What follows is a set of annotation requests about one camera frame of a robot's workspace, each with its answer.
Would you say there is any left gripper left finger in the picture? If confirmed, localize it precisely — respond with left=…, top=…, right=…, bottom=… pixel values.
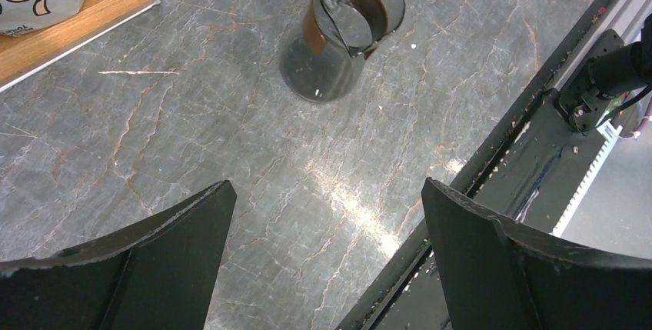
left=1, top=181, right=237, bottom=329

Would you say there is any glass coffee carafe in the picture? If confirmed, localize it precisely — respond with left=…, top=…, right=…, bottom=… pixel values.
left=279, top=0, right=406, bottom=103

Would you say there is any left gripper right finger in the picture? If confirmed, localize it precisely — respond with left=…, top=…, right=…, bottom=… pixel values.
left=421, top=178, right=651, bottom=329

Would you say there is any white slotted cable duct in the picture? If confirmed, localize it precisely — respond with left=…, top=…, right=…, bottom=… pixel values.
left=551, top=122, right=623, bottom=238

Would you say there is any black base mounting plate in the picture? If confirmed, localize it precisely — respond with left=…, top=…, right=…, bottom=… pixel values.
left=340, top=0, right=631, bottom=329

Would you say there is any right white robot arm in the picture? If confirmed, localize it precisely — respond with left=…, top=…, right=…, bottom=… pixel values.
left=303, top=0, right=651, bottom=133

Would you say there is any white wire shelf rack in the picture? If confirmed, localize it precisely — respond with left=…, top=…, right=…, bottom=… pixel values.
left=1, top=0, right=160, bottom=91

